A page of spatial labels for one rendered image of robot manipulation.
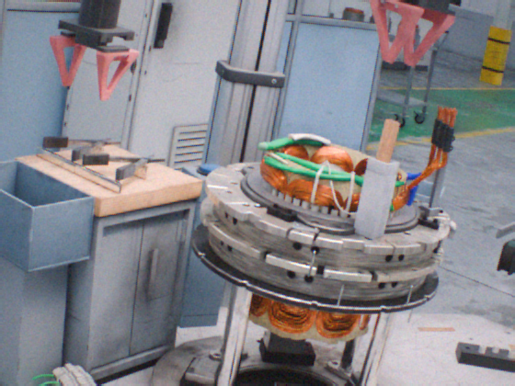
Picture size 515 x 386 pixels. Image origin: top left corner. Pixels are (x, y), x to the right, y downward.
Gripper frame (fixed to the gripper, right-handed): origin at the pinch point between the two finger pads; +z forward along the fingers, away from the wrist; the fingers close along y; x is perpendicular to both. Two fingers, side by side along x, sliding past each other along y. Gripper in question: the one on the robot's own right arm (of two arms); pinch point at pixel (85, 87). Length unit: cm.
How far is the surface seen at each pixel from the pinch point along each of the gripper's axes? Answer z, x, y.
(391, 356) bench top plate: 39, 40, 39
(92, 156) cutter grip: 7.1, -4.7, 8.2
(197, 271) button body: 28.6, 20.1, 10.5
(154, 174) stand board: 10.0, 5.4, 11.3
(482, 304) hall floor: 125, 284, -14
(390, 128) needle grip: -7.0, 4.4, 44.2
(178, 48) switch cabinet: 30, 174, -129
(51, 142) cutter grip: 7.9, -4.7, -0.8
